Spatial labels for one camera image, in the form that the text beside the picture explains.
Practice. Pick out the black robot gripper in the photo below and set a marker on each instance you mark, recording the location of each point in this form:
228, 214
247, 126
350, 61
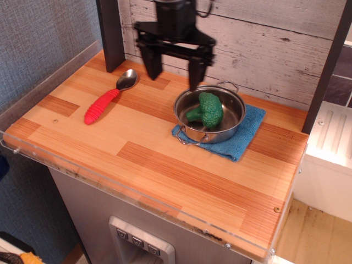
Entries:
174, 33

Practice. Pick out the green toy broccoli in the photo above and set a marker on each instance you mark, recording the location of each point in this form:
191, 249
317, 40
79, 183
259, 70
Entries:
209, 111

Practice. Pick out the blue folded cloth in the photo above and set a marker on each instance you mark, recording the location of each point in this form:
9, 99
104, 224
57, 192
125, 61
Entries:
233, 148

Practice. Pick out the clear acrylic table guard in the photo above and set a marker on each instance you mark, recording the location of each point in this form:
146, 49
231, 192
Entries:
239, 205

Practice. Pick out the grey toy fridge cabinet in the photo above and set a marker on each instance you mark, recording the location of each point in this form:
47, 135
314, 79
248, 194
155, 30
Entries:
90, 209

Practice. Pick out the silver dispenser panel with buttons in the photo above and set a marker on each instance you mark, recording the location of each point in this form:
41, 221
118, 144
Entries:
134, 245

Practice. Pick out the white toy sink unit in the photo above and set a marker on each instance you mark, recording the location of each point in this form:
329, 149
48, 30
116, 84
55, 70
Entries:
324, 180

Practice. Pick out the yellow object at corner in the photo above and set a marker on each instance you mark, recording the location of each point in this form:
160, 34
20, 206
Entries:
30, 258

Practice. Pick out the red handled metal spoon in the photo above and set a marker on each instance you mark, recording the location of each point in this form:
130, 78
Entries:
126, 81

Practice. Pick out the steel pot with handles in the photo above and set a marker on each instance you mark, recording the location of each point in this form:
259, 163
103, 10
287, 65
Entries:
233, 106

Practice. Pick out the dark grey left post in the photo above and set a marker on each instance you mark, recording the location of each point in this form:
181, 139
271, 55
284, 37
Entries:
111, 33

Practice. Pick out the dark grey post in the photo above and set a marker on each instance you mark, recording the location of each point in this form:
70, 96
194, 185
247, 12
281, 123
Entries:
332, 58
111, 33

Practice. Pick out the dark grey right post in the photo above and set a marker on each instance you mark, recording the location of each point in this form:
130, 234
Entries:
332, 58

